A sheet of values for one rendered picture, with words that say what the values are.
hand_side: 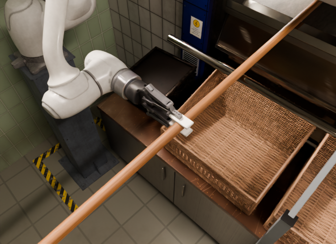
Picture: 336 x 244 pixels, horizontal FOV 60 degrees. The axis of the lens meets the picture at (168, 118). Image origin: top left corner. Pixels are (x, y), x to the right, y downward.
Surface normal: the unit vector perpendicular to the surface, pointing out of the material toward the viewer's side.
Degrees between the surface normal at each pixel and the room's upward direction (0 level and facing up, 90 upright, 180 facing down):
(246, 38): 70
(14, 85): 90
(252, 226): 0
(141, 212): 0
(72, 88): 59
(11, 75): 90
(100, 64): 5
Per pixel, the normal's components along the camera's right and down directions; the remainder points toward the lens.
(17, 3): -0.07, -0.54
